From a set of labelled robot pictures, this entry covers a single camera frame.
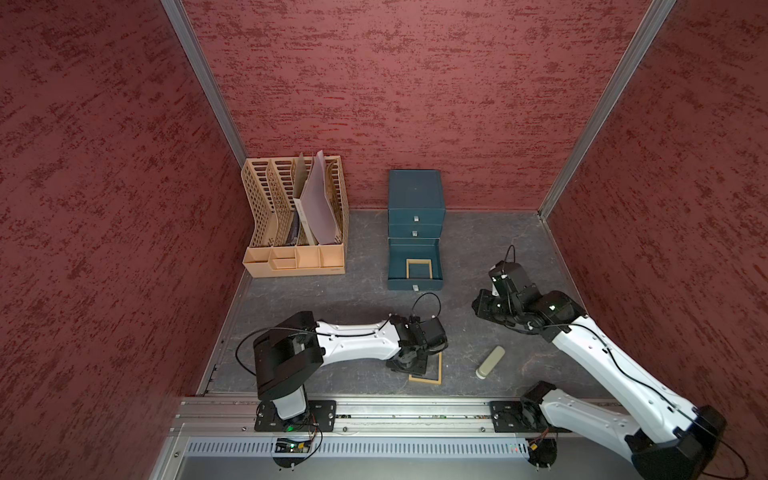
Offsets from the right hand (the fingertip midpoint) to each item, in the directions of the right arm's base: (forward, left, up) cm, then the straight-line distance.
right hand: (474, 312), depth 76 cm
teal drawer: (+32, +13, -4) cm, 35 cm away
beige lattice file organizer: (+32, +62, -9) cm, 70 cm away
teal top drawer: (+32, +13, +3) cm, 35 cm away
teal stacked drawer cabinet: (+44, +12, -4) cm, 46 cm away
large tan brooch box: (+23, +13, -13) cm, 29 cm away
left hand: (-11, +17, -14) cm, 24 cm away
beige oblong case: (-9, -5, -13) cm, 17 cm away
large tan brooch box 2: (-10, +10, -15) cm, 21 cm away
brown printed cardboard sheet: (+44, +51, +12) cm, 69 cm away
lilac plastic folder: (+36, +45, +5) cm, 58 cm away
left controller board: (-26, +48, -17) cm, 58 cm away
